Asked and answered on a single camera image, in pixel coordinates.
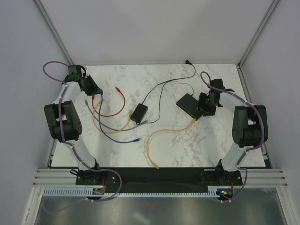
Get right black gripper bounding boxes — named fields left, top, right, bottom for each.
left=195, top=93, right=218, bottom=117

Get red ethernet cable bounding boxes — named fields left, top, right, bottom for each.
left=91, top=86, right=126, bottom=117

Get grey ethernet cable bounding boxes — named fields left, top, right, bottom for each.
left=84, top=99, right=149, bottom=131

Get black network switch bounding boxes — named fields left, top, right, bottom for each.
left=176, top=93, right=204, bottom=121

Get long yellow ethernet cable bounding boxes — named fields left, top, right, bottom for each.
left=147, top=118, right=196, bottom=170

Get short yellow ethernet cable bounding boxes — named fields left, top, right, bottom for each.
left=92, top=100, right=133, bottom=134

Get black power adapter brick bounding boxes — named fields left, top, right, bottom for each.
left=130, top=103, right=148, bottom=124

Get thin black power cord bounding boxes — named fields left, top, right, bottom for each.
left=135, top=60, right=196, bottom=126

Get blue ethernet cable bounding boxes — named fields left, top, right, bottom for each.
left=98, top=93, right=142, bottom=143

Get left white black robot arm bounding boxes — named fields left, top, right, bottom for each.
left=44, top=65, right=103, bottom=185

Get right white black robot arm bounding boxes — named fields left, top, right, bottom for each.
left=197, top=79, right=268, bottom=185

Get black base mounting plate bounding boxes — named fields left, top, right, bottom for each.
left=74, top=167, right=243, bottom=193

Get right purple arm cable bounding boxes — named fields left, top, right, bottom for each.
left=200, top=71, right=265, bottom=204

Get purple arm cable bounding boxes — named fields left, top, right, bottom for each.
left=41, top=61, right=123, bottom=214
left=200, top=71, right=265, bottom=204

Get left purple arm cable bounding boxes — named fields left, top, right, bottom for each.
left=41, top=61, right=123, bottom=214

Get aluminium frame rail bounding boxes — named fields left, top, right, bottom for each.
left=33, top=169, right=288, bottom=188

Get left aluminium corner post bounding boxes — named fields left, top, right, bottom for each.
left=32, top=0, right=74, bottom=65

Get aluminium corner post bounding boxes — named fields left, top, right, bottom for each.
left=237, top=0, right=282, bottom=68
left=32, top=0, right=74, bottom=65

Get white slotted cable duct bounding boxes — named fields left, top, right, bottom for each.
left=43, top=187, right=219, bottom=198

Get right aluminium corner post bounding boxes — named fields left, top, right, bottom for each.
left=237, top=0, right=282, bottom=68

